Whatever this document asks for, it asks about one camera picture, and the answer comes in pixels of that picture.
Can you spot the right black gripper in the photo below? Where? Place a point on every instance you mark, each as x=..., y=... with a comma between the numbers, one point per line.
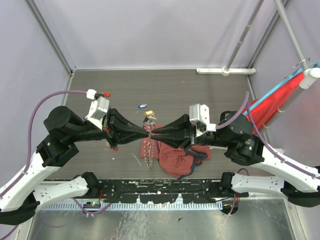
x=185, y=136

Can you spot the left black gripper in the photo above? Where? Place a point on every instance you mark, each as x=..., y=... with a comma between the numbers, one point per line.
x=118, y=129

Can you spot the key with yellow tag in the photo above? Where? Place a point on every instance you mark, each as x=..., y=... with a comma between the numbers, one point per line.
x=150, y=114

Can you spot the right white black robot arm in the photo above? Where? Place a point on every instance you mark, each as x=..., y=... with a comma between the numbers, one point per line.
x=299, y=183

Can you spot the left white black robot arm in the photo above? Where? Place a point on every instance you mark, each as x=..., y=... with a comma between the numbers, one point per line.
x=21, y=198

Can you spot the key with red tag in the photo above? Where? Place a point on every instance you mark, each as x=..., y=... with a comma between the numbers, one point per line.
x=105, y=94
x=114, y=148

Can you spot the dark red shirt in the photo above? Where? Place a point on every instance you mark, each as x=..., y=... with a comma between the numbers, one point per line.
x=177, y=162

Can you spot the key with blue tag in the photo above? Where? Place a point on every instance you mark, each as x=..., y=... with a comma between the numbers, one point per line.
x=142, y=106

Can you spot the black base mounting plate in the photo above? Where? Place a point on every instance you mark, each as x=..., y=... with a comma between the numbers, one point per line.
x=160, y=191

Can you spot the red cloth on hanger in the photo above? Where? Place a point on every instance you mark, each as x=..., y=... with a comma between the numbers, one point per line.
x=266, y=110

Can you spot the white grey clothes rack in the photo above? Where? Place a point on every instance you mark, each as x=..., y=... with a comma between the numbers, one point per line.
x=268, y=48

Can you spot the teal clothes hanger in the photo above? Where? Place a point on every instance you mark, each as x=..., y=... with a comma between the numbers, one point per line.
x=270, y=92

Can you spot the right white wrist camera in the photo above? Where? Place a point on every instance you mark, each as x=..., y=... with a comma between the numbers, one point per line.
x=199, y=116

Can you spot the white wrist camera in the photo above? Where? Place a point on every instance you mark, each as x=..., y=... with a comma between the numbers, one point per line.
x=199, y=116
x=98, y=109

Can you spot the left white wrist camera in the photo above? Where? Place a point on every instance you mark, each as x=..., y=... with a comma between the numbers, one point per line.
x=98, y=109

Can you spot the slotted cable duct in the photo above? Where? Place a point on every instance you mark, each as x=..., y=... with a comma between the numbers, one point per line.
x=138, y=206

